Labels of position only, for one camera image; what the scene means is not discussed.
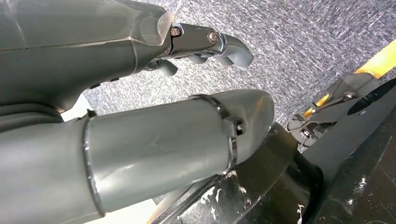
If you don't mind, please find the yellow base edge strip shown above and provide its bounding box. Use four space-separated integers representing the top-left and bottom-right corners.
354 38 396 78

